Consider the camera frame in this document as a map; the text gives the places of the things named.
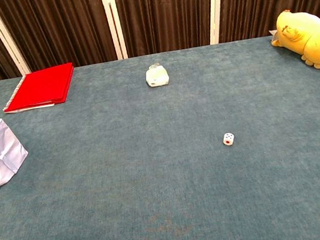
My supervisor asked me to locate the small white-green plastic pouch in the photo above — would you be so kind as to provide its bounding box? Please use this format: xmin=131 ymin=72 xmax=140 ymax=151
xmin=143 ymin=62 xmax=171 ymax=89

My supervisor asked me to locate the blue-green table cloth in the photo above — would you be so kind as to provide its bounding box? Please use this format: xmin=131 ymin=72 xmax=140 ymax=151
xmin=0 ymin=28 xmax=320 ymax=240

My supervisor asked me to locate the red spiral notebook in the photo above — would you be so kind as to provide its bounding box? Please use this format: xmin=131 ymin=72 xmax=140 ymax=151
xmin=0 ymin=62 xmax=80 ymax=115

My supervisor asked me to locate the white die with dots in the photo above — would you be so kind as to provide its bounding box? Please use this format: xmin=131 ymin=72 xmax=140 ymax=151
xmin=221 ymin=131 xmax=236 ymax=147

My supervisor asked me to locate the yellow plush toy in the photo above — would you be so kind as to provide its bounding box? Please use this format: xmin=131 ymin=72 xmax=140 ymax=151
xmin=266 ymin=5 xmax=320 ymax=76

